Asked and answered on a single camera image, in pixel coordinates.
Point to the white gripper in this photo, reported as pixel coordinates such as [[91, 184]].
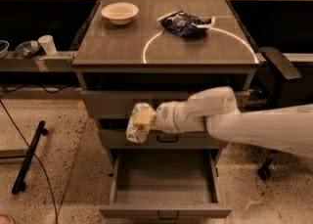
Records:
[[165, 115]]

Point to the green white 7up can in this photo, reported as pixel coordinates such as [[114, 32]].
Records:
[[138, 133]]

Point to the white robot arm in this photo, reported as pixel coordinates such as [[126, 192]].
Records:
[[216, 112]]

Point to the top grey drawer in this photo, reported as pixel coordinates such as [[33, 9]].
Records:
[[113, 94]]

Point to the bottom grey drawer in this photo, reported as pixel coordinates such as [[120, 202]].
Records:
[[165, 185]]

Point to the grey drawer cabinet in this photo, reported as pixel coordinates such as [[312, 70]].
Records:
[[144, 46]]

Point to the crumpled blue chip bag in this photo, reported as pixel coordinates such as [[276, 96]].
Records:
[[185, 25]]

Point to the grey side shelf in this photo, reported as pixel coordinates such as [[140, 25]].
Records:
[[61, 62]]

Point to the white paper bowl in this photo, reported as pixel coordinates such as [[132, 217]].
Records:
[[120, 13]]

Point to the white paper cup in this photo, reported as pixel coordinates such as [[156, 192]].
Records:
[[48, 45]]

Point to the blue patterned bowl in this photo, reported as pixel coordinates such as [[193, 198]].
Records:
[[28, 49]]

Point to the black office chair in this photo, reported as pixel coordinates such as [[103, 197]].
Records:
[[283, 71]]

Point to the black bar on floor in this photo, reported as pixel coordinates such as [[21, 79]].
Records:
[[19, 184]]

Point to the blue bowl at edge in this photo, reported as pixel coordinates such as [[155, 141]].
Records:
[[4, 48]]

